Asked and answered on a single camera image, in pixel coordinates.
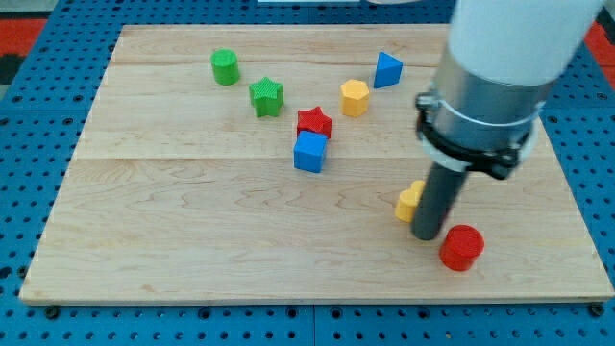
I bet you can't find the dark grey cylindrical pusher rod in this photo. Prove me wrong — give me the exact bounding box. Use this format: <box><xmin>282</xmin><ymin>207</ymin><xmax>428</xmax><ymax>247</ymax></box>
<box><xmin>410</xmin><ymin>162</ymin><xmax>468</xmax><ymax>240</ymax></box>

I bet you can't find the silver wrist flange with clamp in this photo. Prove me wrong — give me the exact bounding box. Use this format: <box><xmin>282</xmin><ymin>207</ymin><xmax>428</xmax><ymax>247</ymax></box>
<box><xmin>415</xmin><ymin>49</ymin><xmax>553</xmax><ymax>180</ymax></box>

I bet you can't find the yellow heart block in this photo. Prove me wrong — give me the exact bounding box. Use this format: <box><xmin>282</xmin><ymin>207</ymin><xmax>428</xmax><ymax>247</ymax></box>
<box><xmin>394</xmin><ymin>180</ymin><xmax>426</xmax><ymax>223</ymax></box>

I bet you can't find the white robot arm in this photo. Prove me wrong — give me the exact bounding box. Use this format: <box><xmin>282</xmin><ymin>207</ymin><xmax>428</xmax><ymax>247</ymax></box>
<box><xmin>410</xmin><ymin>0</ymin><xmax>603</xmax><ymax>240</ymax></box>

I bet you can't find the red star block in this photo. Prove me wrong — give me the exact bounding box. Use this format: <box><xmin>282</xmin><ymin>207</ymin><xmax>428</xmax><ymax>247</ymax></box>
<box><xmin>296</xmin><ymin>106</ymin><xmax>332</xmax><ymax>139</ymax></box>

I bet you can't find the green star block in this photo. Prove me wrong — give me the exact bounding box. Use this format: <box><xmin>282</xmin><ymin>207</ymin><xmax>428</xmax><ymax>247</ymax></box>
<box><xmin>249</xmin><ymin>77</ymin><xmax>284</xmax><ymax>117</ymax></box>

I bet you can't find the red cylinder block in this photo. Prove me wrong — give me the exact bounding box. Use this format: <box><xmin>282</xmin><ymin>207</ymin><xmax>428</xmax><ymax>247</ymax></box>
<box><xmin>439</xmin><ymin>225</ymin><xmax>485</xmax><ymax>272</ymax></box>

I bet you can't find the blue triangle block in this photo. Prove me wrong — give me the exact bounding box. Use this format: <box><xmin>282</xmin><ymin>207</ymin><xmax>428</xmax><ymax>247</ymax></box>
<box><xmin>374</xmin><ymin>52</ymin><xmax>404</xmax><ymax>88</ymax></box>

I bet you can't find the yellow hexagon block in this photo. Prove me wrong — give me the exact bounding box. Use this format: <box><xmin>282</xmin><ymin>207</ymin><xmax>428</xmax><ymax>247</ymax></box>
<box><xmin>340</xmin><ymin>79</ymin><xmax>370</xmax><ymax>117</ymax></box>

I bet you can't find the blue cube block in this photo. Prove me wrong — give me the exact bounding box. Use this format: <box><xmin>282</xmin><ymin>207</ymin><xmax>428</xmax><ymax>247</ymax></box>
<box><xmin>293</xmin><ymin>131</ymin><xmax>328</xmax><ymax>173</ymax></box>

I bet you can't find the light wooden board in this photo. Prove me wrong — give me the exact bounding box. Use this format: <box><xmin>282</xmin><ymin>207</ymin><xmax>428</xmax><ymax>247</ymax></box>
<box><xmin>19</xmin><ymin>25</ymin><xmax>614</xmax><ymax>306</ymax></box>

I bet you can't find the green cylinder block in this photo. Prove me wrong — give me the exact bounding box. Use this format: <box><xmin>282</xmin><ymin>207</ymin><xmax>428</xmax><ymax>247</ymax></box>
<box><xmin>210</xmin><ymin>49</ymin><xmax>240</xmax><ymax>86</ymax></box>

